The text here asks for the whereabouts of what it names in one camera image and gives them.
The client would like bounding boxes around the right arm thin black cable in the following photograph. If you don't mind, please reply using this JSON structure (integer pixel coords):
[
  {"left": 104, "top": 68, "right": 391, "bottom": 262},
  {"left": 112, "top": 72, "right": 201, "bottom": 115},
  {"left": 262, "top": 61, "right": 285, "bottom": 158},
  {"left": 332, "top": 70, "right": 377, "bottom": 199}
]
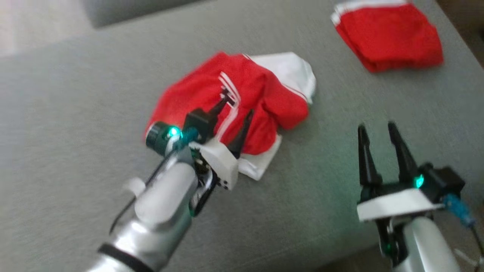
[{"left": 454, "top": 223, "right": 484, "bottom": 269}]

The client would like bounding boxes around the grey fabric sofa seat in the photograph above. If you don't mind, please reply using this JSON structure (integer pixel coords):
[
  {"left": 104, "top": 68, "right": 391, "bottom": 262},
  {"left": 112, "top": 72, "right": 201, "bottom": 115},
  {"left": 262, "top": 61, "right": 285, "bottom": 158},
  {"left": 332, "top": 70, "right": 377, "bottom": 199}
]
[{"left": 0, "top": 0, "right": 484, "bottom": 272}]

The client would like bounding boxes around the red white striped shirt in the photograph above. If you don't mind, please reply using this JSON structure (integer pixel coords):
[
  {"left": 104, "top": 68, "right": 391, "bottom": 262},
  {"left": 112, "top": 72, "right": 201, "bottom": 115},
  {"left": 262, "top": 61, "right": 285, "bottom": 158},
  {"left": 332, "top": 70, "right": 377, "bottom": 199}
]
[{"left": 145, "top": 52, "right": 316, "bottom": 181}]

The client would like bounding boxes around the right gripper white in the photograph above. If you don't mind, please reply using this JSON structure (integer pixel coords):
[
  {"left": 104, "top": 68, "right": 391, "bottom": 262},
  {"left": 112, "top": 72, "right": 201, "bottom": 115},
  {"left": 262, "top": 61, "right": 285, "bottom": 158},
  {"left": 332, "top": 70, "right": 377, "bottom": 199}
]
[{"left": 357, "top": 122, "right": 444, "bottom": 267}]

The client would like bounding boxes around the red shorts white trim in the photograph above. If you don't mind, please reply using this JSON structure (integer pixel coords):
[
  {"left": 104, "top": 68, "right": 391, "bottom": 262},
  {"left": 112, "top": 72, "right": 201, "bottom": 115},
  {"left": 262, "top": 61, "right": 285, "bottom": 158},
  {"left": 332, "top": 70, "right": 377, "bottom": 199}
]
[{"left": 331, "top": 0, "right": 444, "bottom": 73}]

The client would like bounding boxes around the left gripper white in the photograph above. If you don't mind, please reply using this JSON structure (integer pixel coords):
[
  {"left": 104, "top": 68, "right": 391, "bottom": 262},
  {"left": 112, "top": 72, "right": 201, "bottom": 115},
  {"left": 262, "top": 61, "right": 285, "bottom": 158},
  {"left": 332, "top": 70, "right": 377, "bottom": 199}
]
[{"left": 189, "top": 88, "right": 254, "bottom": 216}]

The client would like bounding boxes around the grey sofa cushion block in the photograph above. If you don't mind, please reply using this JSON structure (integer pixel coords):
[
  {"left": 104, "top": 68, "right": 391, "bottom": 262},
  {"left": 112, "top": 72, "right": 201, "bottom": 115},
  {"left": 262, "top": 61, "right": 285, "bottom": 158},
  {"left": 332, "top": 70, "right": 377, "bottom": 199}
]
[{"left": 83, "top": 0, "right": 197, "bottom": 28}]

